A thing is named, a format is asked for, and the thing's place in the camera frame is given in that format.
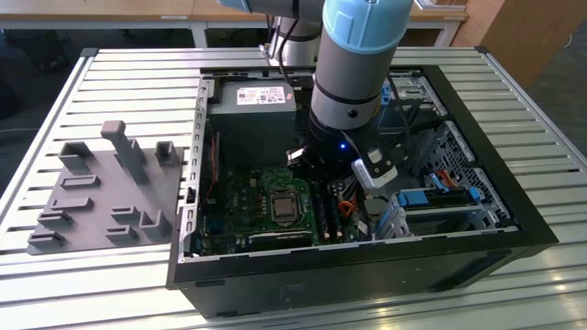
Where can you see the grey parts rack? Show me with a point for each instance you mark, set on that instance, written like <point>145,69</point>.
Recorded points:
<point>106,192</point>

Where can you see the blue plastic carrier rail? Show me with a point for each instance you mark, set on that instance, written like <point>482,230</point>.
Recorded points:
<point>384,223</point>

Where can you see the black office chair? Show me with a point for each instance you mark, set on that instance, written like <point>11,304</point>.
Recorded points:
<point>46,51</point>

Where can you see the silver CPU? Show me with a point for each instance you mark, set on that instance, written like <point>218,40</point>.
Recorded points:
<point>286,207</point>

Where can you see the black expansion card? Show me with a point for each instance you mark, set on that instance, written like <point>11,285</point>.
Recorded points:
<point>279,240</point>

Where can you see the black PC case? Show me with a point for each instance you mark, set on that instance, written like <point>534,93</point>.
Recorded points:
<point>321,282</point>

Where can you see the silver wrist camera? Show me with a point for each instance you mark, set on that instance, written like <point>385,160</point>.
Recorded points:
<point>374,172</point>

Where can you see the blue drive bay latch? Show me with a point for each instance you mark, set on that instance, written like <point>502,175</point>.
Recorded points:
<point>385,94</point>

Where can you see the metal drive cage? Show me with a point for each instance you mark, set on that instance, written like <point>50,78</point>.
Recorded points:
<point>413,86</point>

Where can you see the black RAM slot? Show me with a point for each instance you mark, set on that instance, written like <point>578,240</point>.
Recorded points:
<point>317,213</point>

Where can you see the hard disk in blue carrier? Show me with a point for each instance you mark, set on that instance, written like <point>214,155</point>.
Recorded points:
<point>413,199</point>

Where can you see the metal disk bay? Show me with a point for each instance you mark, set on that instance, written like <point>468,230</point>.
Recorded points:
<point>441,213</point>

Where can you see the green motherboard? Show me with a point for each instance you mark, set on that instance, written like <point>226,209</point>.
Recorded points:
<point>250,192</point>

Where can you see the wooden desk white frame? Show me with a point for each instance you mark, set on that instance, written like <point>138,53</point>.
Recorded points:
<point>138,8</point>

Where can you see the wooden cabinet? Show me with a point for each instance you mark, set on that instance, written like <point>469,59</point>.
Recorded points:
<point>528,34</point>

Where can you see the grey power supply unit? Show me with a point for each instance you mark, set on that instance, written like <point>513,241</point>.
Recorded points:
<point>253,137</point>

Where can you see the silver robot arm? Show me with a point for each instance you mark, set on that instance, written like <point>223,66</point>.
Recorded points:
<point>353,68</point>

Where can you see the round grey speaker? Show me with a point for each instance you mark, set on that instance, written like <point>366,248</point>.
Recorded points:
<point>377,205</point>

